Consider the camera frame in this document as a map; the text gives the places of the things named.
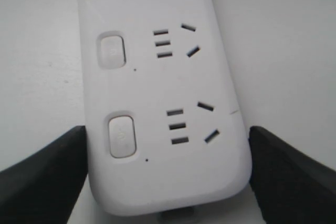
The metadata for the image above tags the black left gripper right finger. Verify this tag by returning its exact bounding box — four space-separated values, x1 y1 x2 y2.
249 126 335 223

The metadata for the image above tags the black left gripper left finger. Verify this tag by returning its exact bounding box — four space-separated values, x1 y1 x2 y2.
1 125 88 223

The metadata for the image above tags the white five-outlet power strip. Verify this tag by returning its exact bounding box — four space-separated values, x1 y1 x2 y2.
78 0 251 216

